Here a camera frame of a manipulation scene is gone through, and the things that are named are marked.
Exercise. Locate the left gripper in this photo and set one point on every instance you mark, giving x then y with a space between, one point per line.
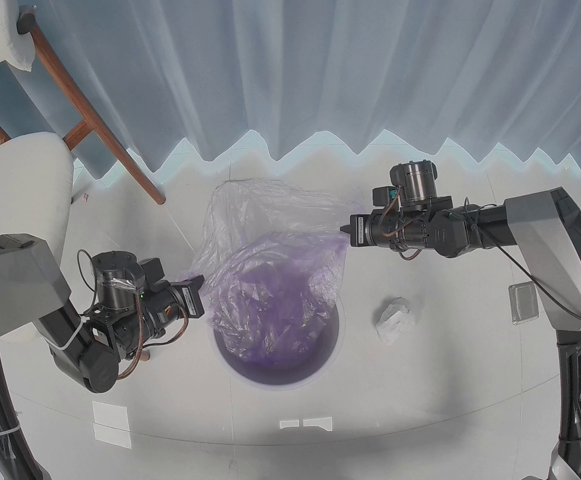
180 303

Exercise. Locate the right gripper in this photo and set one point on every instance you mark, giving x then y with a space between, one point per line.
378 230

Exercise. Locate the purple plastic bag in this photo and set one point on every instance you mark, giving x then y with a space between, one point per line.
275 308

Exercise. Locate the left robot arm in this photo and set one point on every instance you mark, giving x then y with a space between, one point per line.
15 288

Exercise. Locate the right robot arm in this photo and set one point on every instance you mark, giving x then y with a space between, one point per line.
545 248

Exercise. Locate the white trash bin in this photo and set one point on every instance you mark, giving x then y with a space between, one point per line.
275 387

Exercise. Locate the crumpled white paper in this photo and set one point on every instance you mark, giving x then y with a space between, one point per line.
395 320

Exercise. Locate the white wooden chair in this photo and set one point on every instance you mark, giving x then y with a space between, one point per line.
20 193

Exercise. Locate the pale blue curtain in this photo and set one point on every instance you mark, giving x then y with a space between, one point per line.
320 43

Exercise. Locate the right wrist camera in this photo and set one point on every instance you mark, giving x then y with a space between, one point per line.
385 197

